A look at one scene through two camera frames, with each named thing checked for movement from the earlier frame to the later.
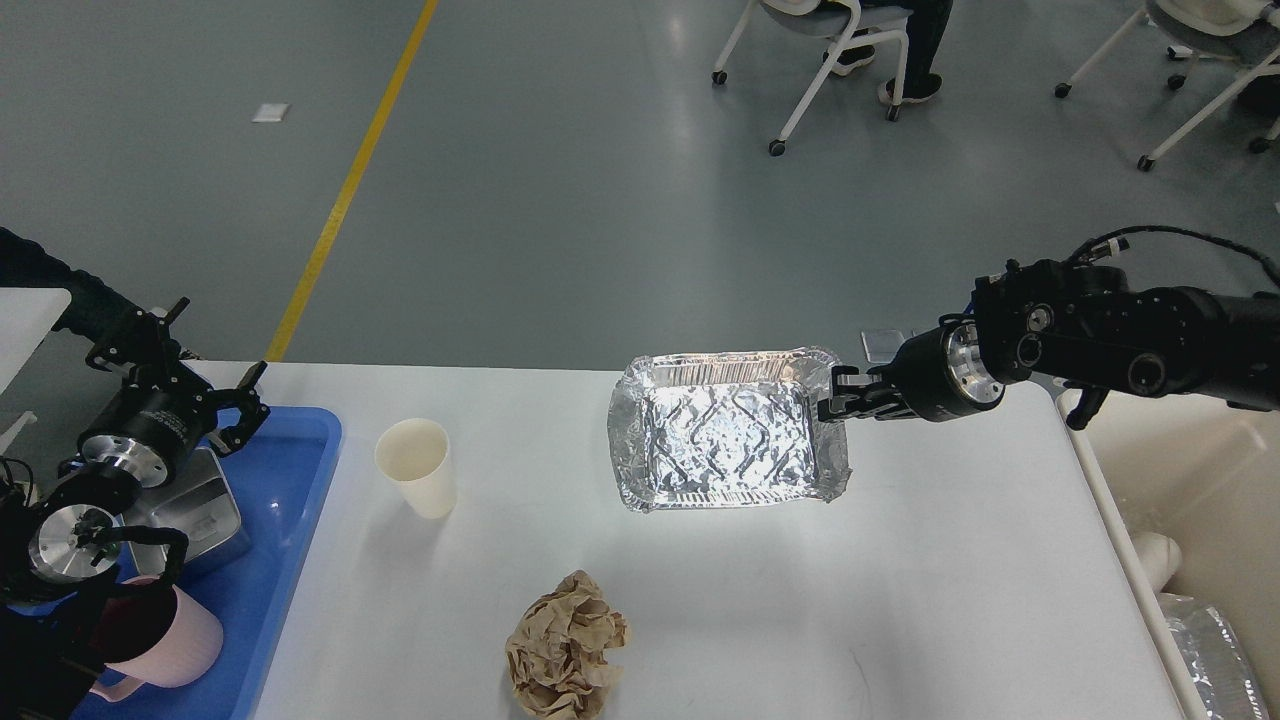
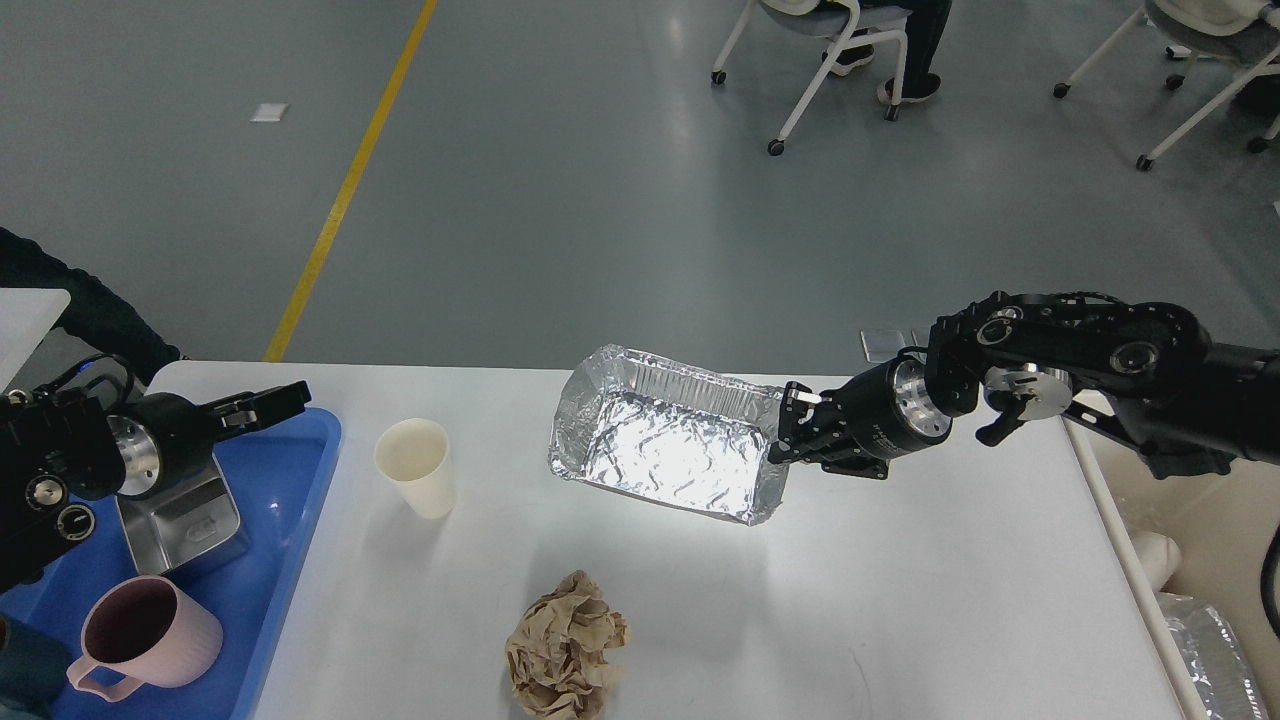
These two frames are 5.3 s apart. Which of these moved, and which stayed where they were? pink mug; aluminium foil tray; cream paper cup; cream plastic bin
Moved: aluminium foil tray
Stayed: cream plastic bin; cream paper cup; pink mug
